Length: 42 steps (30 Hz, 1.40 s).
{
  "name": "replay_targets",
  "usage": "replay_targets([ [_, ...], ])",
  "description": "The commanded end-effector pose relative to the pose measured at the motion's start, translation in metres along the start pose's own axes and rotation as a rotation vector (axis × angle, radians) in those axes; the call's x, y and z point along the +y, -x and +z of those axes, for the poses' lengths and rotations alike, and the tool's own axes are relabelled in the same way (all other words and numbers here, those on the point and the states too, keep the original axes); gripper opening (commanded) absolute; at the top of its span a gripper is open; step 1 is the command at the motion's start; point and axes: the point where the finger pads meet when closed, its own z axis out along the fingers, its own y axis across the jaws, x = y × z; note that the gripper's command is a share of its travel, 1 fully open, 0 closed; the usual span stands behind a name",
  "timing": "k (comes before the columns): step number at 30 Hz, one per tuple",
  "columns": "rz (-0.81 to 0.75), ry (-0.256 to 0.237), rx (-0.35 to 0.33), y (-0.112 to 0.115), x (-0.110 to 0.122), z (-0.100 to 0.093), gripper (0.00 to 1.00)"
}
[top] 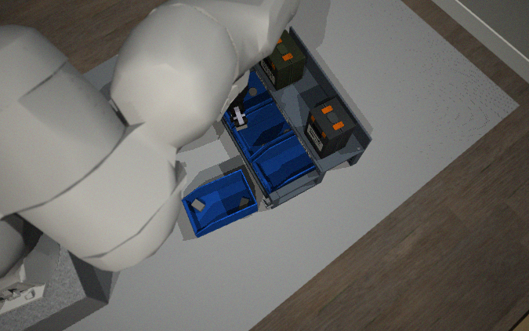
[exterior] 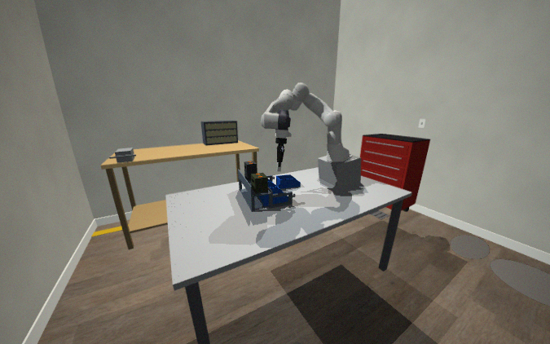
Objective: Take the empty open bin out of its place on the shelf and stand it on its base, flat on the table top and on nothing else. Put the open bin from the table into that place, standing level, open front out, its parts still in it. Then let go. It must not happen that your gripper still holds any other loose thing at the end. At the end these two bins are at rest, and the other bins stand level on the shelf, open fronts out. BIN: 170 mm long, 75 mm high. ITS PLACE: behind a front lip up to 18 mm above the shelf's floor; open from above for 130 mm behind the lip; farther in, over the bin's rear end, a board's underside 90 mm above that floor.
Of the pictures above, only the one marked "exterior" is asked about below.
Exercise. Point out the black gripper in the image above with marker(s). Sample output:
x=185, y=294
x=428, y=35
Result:
x=280, y=151

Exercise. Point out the grey shelf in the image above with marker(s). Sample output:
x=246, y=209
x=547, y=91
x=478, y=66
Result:
x=256, y=203

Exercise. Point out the olive green case with orange latches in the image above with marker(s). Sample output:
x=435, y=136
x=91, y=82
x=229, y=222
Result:
x=259, y=182

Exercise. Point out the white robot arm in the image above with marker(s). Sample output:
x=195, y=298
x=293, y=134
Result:
x=281, y=122

